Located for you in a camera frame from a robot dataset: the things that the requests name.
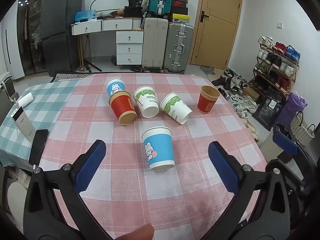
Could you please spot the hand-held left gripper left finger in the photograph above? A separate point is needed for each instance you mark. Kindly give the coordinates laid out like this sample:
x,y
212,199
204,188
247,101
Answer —
x,y
91,165

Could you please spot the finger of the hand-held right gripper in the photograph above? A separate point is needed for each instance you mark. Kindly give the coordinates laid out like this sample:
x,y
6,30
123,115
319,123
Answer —
x,y
285,142

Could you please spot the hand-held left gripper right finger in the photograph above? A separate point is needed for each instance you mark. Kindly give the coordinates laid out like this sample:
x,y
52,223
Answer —
x,y
223,165

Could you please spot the blue rabbit paper cup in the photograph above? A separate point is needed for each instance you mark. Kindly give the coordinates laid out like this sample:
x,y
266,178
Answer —
x,y
158,150
115,86

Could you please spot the red paper cup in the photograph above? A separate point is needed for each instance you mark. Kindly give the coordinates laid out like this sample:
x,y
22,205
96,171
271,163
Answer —
x,y
207,100
122,107

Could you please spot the white green-leaf paper cup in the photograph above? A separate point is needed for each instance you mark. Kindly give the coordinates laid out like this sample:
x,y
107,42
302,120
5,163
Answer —
x,y
175,107
147,102

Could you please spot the person's left hand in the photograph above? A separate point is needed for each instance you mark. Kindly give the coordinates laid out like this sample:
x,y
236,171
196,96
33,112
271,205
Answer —
x,y
137,233

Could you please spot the woven basket bag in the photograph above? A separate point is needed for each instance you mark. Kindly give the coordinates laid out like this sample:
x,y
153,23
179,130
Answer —
x,y
302,130

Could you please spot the beige slippers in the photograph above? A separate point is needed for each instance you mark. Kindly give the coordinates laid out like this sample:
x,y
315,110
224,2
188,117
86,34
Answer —
x,y
253,130

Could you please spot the black printed shopping bag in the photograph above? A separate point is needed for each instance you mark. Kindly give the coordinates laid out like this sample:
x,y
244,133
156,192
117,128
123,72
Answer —
x,y
268,111

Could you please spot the purple bag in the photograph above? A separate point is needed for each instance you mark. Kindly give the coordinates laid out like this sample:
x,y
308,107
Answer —
x,y
295,106

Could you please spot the pink checked tablecloth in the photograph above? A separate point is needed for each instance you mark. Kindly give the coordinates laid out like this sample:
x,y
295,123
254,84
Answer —
x,y
125,200

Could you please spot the black smartphone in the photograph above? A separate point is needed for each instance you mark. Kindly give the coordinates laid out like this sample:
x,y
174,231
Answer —
x,y
38,146

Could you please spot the cardboard box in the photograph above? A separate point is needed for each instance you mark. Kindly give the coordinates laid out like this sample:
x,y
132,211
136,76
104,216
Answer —
x,y
251,93

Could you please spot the pile of shoes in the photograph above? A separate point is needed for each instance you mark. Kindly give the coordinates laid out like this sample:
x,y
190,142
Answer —
x,y
237,95

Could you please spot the teal checked tablecloth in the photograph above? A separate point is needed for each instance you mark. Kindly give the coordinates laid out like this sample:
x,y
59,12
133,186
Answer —
x,y
50,97

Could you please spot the shoe rack with shoes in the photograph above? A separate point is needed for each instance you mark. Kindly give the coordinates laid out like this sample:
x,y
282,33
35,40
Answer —
x,y
276,62

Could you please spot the white power bank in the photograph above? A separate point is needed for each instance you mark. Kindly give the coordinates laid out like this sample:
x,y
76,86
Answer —
x,y
22,123

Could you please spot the beige stool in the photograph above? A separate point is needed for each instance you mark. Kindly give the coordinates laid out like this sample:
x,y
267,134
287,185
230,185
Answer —
x,y
16,196

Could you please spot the striped rug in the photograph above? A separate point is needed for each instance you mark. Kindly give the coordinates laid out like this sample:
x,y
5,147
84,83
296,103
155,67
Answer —
x,y
67,76

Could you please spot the small white box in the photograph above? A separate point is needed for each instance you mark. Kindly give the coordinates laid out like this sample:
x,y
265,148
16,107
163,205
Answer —
x,y
25,100

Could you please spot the grey floor mat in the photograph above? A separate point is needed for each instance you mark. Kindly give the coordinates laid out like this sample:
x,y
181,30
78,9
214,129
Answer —
x,y
208,70

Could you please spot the black tripod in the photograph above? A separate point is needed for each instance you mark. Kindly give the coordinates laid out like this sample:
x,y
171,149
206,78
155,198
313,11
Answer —
x,y
88,63

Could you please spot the grey chair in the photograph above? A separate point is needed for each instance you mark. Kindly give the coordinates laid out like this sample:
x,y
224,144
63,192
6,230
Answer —
x,y
7,87

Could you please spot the white drawer unit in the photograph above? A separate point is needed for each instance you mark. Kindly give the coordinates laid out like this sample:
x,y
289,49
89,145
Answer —
x,y
129,47

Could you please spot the silver suitcase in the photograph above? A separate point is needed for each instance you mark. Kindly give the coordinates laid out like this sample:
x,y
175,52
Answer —
x,y
178,47

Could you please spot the wooden door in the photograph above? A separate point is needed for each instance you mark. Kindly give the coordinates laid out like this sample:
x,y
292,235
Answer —
x,y
217,22

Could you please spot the dark grey refrigerator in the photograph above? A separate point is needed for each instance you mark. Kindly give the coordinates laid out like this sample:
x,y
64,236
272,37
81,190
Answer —
x,y
62,30

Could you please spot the beige suitcase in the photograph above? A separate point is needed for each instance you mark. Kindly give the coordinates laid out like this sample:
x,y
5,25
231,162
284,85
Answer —
x,y
155,42

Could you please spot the white dressing table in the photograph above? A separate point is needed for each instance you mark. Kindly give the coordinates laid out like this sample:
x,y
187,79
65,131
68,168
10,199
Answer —
x,y
110,25

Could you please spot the glass door cabinet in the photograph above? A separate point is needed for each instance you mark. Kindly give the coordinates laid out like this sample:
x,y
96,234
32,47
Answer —
x,y
31,30

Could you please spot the blue plastic bag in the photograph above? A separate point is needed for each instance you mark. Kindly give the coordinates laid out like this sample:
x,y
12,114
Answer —
x,y
85,15

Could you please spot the stack of shoe boxes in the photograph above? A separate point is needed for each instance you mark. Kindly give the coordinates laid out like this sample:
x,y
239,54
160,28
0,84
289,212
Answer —
x,y
179,10

